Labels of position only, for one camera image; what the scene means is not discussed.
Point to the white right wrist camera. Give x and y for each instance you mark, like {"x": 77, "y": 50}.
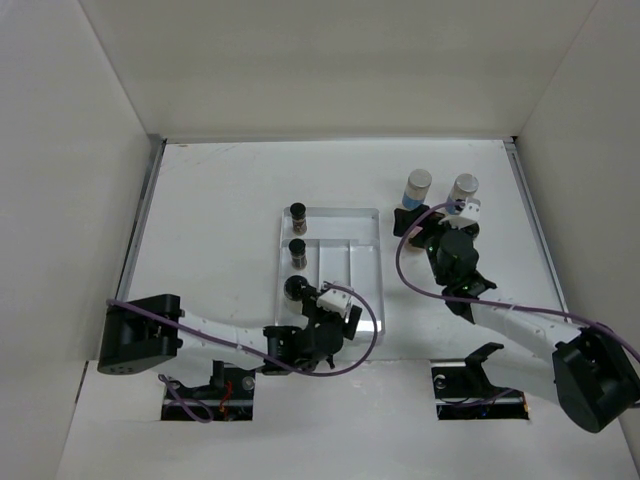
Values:
{"x": 466, "y": 215}

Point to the white plastic organizer tray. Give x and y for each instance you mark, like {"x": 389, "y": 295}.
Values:
{"x": 342, "y": 246}

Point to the blue label sago jar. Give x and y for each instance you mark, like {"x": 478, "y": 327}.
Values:
{"x": 464, "y": 186}

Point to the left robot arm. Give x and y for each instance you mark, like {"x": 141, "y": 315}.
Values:
{"x": 155, "y": 333}

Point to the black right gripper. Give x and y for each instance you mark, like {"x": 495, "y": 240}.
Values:
{"x": 430, "y": 224}

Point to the black knob cap grinder bottle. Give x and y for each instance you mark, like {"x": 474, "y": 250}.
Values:
{"x": 293, "y": 290}

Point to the silver lid beige jar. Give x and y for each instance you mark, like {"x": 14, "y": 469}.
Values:
{"x": 418, "y": 184}

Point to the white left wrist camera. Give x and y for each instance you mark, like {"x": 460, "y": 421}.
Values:
{"x": 335, "y": 298}

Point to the small black cap spice bottle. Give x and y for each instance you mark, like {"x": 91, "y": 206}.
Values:
{"x": 297, "y": 212}

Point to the aluminium table edge rail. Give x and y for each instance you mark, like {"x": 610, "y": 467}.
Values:
{"x": 158, "y": 145}

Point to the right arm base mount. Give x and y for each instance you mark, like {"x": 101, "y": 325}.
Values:
{"x": 463, "y": 391}

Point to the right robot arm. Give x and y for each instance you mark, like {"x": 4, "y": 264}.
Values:
{"x": 582, "y": 366}

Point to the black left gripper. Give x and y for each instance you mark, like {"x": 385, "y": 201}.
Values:
{"x": 346, "y": 323}

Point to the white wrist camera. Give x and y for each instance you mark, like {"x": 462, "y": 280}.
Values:
{"x": 335, "y": 298}
{"x": 466, "y": 215}

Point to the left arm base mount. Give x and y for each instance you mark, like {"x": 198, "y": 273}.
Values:
{"x": 227, "y": 396}

